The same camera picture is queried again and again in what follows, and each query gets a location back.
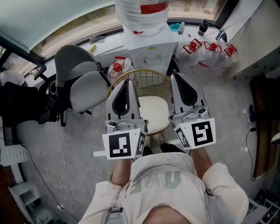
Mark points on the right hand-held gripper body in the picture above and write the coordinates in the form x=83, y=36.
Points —
x=201, y=133

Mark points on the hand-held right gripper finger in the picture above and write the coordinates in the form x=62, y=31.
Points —
x=176, y=100
x=200, y=96

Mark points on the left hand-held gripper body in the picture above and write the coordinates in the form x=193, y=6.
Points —
x=119, y=144

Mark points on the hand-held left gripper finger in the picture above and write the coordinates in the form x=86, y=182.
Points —
x=134, y=105
x=109, y=105

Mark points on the white seat cushion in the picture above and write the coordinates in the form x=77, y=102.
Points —
x=153, y=109

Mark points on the person's left forearm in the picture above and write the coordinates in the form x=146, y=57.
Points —
x=122, y=172

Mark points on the person's right forearm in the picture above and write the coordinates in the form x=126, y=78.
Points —
x=201, y=162

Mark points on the grey office chair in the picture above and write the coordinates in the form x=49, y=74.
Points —
x=87, y=92

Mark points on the black mesh office chair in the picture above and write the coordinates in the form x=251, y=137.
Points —
x=22, y=102

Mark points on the white floor strip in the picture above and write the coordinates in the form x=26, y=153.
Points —
x=99, y=153

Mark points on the person's left shoe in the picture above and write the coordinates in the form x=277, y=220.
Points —
x=148, y=142

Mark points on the person's right shoe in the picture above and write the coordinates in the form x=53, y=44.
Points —
x=158, y=138

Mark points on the white water dispenser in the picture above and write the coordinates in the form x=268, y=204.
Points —
x=151, y=54

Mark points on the person's white t-shirt torso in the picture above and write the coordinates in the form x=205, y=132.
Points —
x=162, y=188

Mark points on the blue and white packet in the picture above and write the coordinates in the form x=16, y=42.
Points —
x=221, y=35

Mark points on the dark wooden table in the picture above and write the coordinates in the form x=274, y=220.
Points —
x=267, y=131

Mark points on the black flask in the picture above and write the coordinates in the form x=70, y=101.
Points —
x=203, y=27

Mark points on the small clear plastic bottle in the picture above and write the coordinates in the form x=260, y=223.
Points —
x=180, y=29

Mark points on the grey metal cabinet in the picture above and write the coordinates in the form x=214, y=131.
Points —
x=251, y=43

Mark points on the teal cloth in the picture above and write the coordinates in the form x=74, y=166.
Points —
x=173, y=26

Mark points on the small red white bottle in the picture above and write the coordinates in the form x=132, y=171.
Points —
x=34, y=71

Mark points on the white power plug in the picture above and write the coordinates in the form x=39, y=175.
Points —
x=60, y=207

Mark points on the black framed window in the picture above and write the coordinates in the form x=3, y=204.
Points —
x=54, y=22

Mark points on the white plastic rack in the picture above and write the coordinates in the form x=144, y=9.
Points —
x=262, y=214

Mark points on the white open shelf unit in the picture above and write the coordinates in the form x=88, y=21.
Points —
x=24, y=190

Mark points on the white slatted panel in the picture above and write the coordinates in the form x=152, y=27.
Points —
x=13, y=155

